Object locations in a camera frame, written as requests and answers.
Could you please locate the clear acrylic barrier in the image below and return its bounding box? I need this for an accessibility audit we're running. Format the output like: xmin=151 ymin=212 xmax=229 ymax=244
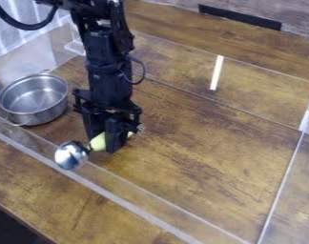
xmin=258 ymin=106 xmax=309 ymax=244
xmin=0 ymin=117 xmax=250 ymax=244

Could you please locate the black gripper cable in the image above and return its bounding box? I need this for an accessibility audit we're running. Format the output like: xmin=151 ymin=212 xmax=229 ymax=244
xmin=0 ymin=0 xmax=147 ymax=86

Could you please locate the green handled metal spoon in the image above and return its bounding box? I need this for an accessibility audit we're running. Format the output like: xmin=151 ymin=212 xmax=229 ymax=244
xmin=54 ymin=132 xmax=132 ymax=171

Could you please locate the clear acrylic front barrier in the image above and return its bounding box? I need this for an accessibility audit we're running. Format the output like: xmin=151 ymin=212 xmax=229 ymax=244
xmin=0 ymin=117 xmax=250 ymax=244

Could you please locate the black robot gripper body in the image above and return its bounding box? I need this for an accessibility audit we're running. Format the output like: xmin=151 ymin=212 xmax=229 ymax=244
xmin=72 ymin=61 xmax=142 ymax=131

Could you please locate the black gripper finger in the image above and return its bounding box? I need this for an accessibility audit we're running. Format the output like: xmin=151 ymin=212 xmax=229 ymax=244
xmin=104 ymin=117 xmax=130 ymax=153
xmin=82 ymin=112 xmax=106 ymax=139

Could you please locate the small stainless steel pot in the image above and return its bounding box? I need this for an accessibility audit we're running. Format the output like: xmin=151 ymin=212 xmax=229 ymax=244
xmin=0 ymin=72 xmax=70 ymax=126

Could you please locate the clear acrylic right barrier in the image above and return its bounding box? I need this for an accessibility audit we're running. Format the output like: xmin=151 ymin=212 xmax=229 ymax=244
xmin=258 ymin=106 xmax=309 ymax=244

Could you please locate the clear acrylic triangle stand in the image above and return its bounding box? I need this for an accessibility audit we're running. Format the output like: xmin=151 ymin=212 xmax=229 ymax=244
xmin=64 ymin=23 xmax=86 ymax=56

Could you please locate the black strip on table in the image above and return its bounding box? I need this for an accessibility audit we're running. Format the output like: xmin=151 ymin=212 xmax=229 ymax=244
xmin=198 ymin=4 xmax=282 ymax=31

